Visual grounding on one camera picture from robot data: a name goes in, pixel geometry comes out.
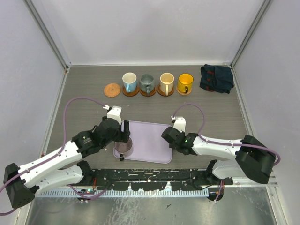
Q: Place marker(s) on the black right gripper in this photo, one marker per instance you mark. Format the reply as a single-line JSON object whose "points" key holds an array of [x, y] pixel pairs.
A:
{"points": [[172, 146]]}

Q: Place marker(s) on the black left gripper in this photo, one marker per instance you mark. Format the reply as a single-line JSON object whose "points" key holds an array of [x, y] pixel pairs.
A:
{"points": [[123, 136]]}

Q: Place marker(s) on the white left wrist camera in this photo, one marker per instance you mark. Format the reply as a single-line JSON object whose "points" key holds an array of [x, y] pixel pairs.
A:
{"points": [[113, 113]]}

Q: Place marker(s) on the dark blue folded cloth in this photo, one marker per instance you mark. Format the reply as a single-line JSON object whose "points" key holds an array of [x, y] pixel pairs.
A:
{"points": [[216, 79]]}

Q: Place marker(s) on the cream yellow mug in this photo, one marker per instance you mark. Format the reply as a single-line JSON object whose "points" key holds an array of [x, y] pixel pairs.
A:
{"points": [[166, 83]]}

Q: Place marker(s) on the purple glass mug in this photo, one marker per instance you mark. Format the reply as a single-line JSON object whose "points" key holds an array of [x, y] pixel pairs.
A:
{"points": [[123, 149]]}

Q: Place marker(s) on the light blue mug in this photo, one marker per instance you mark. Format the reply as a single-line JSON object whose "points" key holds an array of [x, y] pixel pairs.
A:
{"points": [[130, 82]]}

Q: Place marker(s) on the woven rattan coaster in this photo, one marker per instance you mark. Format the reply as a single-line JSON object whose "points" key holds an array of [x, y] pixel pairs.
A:
{"points": [[183, 90], [112, 90]]}

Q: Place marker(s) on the lilac plastic tray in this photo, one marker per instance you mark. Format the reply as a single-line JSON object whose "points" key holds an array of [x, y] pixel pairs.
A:
{"points": [[148, 145]]}

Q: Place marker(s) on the grey-green ceramic mug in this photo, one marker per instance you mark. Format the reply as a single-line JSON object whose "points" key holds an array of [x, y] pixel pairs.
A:
{"points": [[147, 83]]}

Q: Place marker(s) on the brown wooden coaster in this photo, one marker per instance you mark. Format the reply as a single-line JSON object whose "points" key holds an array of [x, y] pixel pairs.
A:
{"points": [[148, 95], [130, 94], [163, 93]]}

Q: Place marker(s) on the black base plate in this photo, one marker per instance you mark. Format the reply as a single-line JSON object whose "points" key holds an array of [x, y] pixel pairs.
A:
{"points": [[150, 179]]}

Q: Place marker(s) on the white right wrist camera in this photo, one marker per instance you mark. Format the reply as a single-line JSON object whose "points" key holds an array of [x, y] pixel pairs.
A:
{"points": [[179, 123]]}

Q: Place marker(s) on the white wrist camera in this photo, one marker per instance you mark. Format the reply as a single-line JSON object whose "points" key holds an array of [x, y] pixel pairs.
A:
{"points": [[113, 113], [179, 123]]}

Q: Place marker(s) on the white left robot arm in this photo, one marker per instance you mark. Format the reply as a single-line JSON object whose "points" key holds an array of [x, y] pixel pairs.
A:
{"points": [[66, 164]]}

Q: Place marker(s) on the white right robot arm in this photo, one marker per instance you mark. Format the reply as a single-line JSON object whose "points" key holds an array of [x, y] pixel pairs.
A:
{"points": [[245, 157]]}

